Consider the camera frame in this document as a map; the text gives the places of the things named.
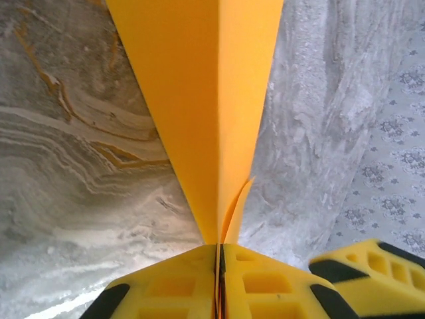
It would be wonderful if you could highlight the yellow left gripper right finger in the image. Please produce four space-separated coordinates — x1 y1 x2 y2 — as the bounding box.
221 244 361 319

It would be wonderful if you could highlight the orange cloth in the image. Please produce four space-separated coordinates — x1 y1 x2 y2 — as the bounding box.
106 0 286 319

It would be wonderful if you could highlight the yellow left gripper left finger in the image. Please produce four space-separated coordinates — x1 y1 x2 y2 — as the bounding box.
79 244 222 319

